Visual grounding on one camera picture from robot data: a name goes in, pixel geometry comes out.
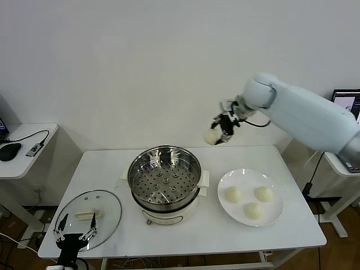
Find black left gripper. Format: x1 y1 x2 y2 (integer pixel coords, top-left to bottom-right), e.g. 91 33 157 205
53 212 99 265

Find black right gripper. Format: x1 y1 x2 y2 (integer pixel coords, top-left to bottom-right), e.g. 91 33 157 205
212 114 240 146

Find white steamed baozi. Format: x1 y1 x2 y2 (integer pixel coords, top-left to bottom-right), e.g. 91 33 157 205
243 202 264 220
226 186 242 203
204 128 223 146
254 186 275 203

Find glass lid with white handle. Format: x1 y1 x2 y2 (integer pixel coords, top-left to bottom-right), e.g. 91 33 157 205
55 190 123 252

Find stainless steel steamer basket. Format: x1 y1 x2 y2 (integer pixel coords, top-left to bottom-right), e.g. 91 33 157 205
128 145 203 211

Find white round plate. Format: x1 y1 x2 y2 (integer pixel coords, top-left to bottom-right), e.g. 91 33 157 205
217 168 285 228

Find white side table with mouse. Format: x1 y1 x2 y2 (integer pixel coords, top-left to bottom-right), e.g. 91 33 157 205
0 123 60 250

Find grey usb hub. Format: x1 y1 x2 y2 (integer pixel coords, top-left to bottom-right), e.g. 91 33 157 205
25 142 45 158

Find white electric cooker pot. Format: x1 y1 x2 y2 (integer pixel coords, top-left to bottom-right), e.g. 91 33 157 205
120 168 211 226

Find black computer mouse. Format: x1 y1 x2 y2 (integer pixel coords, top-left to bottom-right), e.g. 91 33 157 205
0 142 23 163

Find white side table with laptop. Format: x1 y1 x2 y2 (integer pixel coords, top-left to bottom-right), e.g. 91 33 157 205
303 146 360 239

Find dark screen device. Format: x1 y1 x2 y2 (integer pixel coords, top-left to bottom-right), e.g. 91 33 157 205
0 114 11 141

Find grey open laptop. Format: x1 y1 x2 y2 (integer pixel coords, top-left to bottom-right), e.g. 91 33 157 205
331 89 360 174

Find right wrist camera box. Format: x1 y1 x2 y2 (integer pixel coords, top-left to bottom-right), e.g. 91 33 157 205
219 98 240 120

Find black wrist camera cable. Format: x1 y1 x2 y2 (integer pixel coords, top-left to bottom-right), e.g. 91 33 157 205
238 119 272 128

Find black cable with adapter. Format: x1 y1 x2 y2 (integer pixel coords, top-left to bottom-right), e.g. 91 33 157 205
303 151 325 203

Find black usb hub cable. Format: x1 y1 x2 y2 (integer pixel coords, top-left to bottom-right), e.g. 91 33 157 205
0 129 51 147

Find white table frame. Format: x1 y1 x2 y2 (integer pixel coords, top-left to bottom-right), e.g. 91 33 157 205
100 249 299 270

